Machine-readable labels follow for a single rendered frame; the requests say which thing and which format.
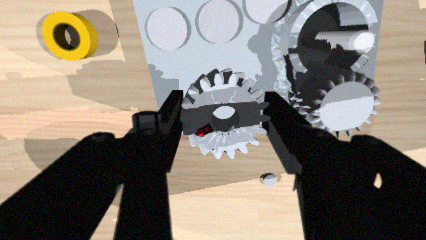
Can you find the grey toothed gear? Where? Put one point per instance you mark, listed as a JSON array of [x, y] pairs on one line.
[[214, 90]]

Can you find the yellow ring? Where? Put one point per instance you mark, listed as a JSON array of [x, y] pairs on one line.
[[53, 31]]

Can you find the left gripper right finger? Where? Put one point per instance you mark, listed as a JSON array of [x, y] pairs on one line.
[[333, 203]]

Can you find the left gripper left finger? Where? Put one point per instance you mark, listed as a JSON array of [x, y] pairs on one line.
[[69, 198]]

